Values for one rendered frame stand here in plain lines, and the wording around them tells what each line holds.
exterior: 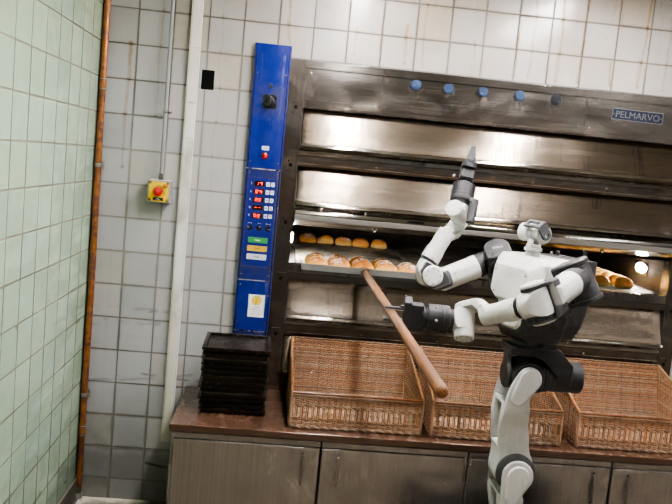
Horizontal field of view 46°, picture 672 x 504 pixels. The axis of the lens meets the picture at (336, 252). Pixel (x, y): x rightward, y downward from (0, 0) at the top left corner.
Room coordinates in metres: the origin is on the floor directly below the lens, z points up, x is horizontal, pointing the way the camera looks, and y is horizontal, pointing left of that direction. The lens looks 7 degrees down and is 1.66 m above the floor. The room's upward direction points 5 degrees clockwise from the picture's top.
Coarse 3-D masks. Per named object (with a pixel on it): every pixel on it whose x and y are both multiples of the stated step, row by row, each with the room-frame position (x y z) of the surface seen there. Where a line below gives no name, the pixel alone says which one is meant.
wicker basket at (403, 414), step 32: (320, 352) 3.52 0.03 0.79; (352, 352) 3.54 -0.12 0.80; (384, 352) 3.56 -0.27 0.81; (288, 384) 3.40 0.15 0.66; (320, 384) 3.48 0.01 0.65; (352, 384) 3.50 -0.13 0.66; (384, 384) 3.52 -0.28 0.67; (416, 384) 3.26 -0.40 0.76; (288, 416) 3.13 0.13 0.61; (320, 416) 3.21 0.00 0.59; (352, 416) 3.25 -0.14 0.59; (384, 416) 3.10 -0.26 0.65; (416, 416) 3.20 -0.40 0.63
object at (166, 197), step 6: (150, 180) 3.44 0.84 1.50; (156, 180) 3.45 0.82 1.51; (162, 180) 3.45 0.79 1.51; (168, 180) 3.50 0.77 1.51; (150, 186) 3.44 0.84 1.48; (156, 186) 3.44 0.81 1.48; (162, 186) 3.44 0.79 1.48; (168, 186) 3.45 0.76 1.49; (150, 192) 3.44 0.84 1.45; (168, 192) 3.45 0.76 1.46; (150, 198) 3.44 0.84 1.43; (156, 198) 3.44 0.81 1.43; (162, 198) 3.44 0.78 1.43; (168, 198) 3.45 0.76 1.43
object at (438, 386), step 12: (372, 288) 2.94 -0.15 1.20; (384, 300) 2.64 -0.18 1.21; (396, 324) 2.28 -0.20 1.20; (408, 336) 2.11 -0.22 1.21; (408, 348) 2.03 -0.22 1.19; (420, 348) 1.98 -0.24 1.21; (420, 360) 1.87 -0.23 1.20; (432, 372) 1.75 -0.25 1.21; (432, 384) 1.69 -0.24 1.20; (444, 384) 1.66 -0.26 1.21; (444, 396) 1.64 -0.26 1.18
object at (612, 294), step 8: (296, 264) 3.56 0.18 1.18; (296, 272) 3.56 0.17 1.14; (304, 272) 3.56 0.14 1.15; (312, 272) 3.57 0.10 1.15; (320, 272) 3.57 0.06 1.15; (328, 272) 3.57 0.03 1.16; (336, 272) 3.58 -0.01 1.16; (384, 280) 3.59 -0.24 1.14; (392, 280) 3.59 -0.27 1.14; (400, 280) 3.60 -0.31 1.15; (408, 280) 3.60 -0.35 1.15; (480, 280) 3.62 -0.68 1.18; (488, 280) 3.64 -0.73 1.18; (480, 288) 3.62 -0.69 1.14; (488, 288) 3.63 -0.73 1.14; (608, 296) 3.67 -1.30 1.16; (616, 296) 3.67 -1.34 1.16; (624, 296) 3.67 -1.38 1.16; (632, 296) 3.68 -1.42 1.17; (640, 296) 3.68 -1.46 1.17; (648, 296) 3.68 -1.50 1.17; (656, 296) 3.68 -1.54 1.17; (664, 296) 3.69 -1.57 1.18
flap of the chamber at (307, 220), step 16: (304, 224) 3.57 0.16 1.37; (320, 224) 3.51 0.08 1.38; (336, 224) 3.46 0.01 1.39; (352, 224) 3.43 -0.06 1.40; (368, 224) 3.44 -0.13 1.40; (384, 224) 3.44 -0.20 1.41; (400, 224) 3.45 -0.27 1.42; (480, 240) 3.63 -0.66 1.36; (512, 240) 3.53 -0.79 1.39; (560, 240) 3.50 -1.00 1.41; (576, 240) 3.51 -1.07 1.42; (656, 256) 3.70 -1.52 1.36
